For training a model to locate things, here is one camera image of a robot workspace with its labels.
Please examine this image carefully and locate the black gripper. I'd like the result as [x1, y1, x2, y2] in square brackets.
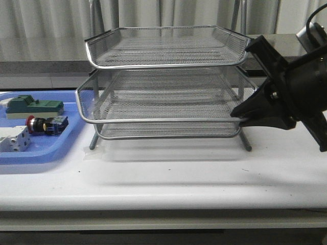
[230, 36, 326, 152]

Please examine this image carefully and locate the mesh tray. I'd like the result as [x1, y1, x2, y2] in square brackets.
[76, 67, 256, 124]
[97, 121, 240, 140]
[85, 26, 251, 69]

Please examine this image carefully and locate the red emergency stop button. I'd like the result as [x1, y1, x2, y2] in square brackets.
[26, 115, 69, 135]

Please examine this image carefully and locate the grey stone counter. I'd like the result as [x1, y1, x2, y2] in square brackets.
[1, 34, 307, 77]

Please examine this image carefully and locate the blue plastic tray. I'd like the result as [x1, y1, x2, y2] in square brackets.
[1, 90, 85, 165]

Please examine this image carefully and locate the white circuit breaker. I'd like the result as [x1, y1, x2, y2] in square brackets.
[1, 126, 31, 152]

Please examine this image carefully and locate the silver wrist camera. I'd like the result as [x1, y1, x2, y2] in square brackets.
[296, 22, 326, 53]

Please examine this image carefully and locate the black camera cable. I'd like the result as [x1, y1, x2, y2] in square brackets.
[306, 3, 327, 44]

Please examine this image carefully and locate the grey metal rack frame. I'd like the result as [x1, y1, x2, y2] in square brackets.
[88, 0, 253, 152]

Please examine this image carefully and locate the green limit switch module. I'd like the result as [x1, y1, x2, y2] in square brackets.
[1, 95, 64, 119]

